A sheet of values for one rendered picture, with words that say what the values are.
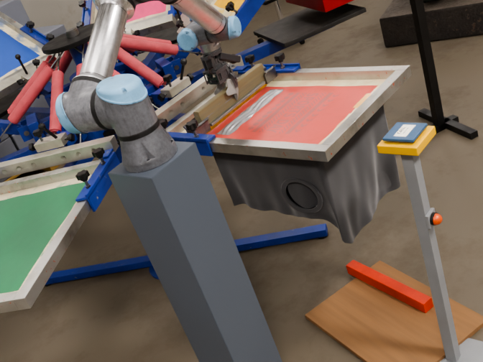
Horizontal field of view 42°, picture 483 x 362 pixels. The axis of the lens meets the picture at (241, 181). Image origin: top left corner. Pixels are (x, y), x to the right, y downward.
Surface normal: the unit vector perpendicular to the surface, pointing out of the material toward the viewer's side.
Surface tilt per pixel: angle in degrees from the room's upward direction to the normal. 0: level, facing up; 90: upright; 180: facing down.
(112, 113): 90
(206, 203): 90
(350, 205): 95
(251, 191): 95
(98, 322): 0
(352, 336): 0
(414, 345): 0
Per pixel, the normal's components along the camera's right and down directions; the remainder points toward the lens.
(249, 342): 0.76, 0.08
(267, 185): -0.61, 0.63
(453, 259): -0.31, -0.83
